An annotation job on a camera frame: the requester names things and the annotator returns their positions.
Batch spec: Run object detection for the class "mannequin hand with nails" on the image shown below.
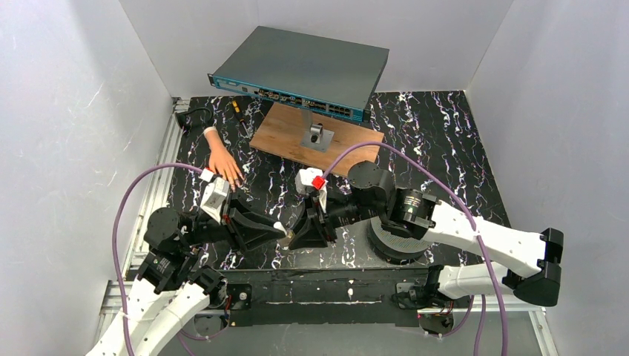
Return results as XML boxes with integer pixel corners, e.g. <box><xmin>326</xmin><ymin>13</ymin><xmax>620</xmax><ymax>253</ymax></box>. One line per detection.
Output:
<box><xmin>203</xmin><ymin>126</ymin><xmax>244</xmax><ymax>191</ymax></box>

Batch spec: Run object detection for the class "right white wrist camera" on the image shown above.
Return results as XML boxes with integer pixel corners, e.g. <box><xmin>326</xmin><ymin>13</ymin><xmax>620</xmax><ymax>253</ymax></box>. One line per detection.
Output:
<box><xmin>295</xmin><ymin>168</ymin><xmax>328</xmax><ymax>213</ymax></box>

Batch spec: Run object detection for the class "wooden base board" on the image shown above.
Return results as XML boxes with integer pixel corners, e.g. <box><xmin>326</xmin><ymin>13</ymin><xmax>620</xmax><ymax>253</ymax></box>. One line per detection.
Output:
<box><xmin>250</xmin><ymin>103</ymin><xmax>383</xmax><ymax>171</ymax></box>

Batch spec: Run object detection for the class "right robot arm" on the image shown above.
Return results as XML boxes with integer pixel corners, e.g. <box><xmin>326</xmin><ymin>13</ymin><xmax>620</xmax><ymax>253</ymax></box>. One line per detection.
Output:
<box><xmin>289</xmin><ymin>161</ymin><xmax>564</xmax><ymax>309</ymax></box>

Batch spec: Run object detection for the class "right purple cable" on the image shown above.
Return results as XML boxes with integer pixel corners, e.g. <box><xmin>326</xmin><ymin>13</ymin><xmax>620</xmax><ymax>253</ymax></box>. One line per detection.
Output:
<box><xmin>321</xmin><ymin>141</ymin><xmax>509</xmax><ymax>356</ymax></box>

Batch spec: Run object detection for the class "nail polish bottle white cap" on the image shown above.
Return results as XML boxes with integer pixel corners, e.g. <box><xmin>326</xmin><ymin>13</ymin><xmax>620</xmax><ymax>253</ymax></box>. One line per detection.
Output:
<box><xmin>282</xmin><ymin>231</ymin><xmax>294</xmax><ymax>249</ymax></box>

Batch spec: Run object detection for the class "black front mounting rail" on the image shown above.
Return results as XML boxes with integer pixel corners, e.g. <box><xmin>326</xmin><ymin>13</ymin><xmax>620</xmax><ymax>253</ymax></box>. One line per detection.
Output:
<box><xmin>223</xmin><ymin>268</ymin><xmax>428</xmax><ymax>327</ymax></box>

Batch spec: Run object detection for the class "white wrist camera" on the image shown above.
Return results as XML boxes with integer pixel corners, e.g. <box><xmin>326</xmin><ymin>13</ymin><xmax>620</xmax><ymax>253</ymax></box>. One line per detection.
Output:
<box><xmin>295</xmin><ymin>168</ymin><xmax>328</xmax><ymax>213</ymax></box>
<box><xmin>200</xmin><ymin>178</ymin><xmax>231</xmax><ymax>225</ymax></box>

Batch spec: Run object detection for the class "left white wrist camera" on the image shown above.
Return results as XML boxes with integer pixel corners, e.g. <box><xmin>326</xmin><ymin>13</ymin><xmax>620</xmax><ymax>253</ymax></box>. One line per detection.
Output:
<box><xmin>200</xmin><ymin>178</ymin><xmax>231</xmax><ymax>225</ymax></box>

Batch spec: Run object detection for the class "yellow black screwdriver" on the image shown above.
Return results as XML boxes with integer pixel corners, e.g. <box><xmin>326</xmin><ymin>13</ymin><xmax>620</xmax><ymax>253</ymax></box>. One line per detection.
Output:
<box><xmin>231</xmin><ymin>99</ymin><xmax>251</xmax><ymax>138</ymax></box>

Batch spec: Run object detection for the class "grey ribbed round disc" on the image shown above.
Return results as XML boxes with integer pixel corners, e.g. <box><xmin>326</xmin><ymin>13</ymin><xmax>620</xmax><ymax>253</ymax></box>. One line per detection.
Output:
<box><xmin>367</xmin><ymin>217</ymin><xmax>432</xmax><ymax>264</ymax></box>

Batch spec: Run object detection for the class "grey teal network switch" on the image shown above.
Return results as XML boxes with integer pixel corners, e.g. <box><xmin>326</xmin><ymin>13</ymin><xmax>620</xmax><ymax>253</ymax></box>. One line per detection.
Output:
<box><xmin>208</xmin><ymin>26</ymin><xmax>389</xmax><ymax>122</ymax></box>

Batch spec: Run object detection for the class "black plug with cable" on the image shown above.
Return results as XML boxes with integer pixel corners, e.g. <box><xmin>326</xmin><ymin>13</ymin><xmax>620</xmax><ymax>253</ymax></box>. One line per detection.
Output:
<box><xmin>174</xmin><ymin>107</ymin><xmax>214</xmax><ymax>131</ymax></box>

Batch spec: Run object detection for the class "aluminium frame profile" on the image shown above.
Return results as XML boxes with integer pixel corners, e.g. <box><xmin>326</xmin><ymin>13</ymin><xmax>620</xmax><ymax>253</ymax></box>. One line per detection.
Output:
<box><xmin>88</xmin><ymin>97</ymin><xmax>191</xmax><ymax>355</ymax></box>

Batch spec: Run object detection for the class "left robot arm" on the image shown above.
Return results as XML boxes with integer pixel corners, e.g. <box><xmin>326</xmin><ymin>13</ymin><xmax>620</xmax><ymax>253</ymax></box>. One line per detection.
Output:
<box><xmin>89</xmin><ymin>193</ymin><xmax>289</xmax><ymax>355</ymax></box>

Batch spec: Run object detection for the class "metal stand bracket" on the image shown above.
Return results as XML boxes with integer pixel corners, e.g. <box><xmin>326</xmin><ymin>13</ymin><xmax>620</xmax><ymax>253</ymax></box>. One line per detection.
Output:
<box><xmin>300</xmin><ymin>109</ymin><xmax>334</xmax><ymax>153</ymax></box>

